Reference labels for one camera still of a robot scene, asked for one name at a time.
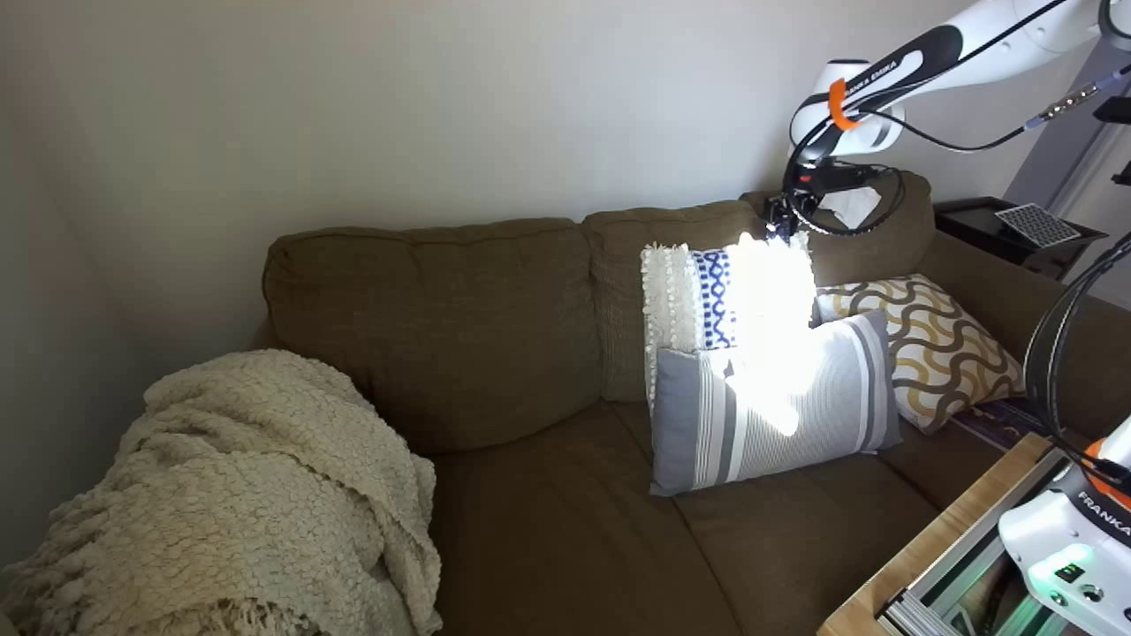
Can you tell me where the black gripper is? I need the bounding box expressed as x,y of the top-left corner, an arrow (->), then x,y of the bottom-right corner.
762,173 -> 818,240

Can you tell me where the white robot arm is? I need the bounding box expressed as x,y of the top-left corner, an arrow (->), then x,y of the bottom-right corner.
765,0 -> 1131,636

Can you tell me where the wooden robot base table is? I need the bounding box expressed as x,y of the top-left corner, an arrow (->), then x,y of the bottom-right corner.
816,435 -> 1055,636

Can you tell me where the white and blue pillow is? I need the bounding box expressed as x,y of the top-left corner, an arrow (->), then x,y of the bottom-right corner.
638,232 -> 816,393

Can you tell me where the grey striped pillow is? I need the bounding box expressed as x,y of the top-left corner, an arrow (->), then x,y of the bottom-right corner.
651,314 -> 902,499

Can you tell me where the yellow grey wave pillow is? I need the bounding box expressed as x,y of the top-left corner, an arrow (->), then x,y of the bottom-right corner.
816,276 -> 1021,435

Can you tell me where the white cloth on sofa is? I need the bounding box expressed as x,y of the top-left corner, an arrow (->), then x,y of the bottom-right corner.
818,188 -> 883,228

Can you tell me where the black side table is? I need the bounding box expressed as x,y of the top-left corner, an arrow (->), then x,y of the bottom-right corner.
937,197 -> 1098,278

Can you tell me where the grey pad on table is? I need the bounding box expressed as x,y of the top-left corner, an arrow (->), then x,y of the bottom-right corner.
997,204 -> 1078,246

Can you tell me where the brown fabric sofa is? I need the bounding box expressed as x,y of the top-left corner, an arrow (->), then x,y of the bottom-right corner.
260,195 -> 997,636

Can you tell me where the cream knitted blanket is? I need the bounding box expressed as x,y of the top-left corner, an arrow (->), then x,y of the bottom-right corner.
2,350 -> 443,636

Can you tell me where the aluminium frame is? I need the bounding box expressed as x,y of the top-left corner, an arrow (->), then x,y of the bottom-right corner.
878,452 -> 1085,636

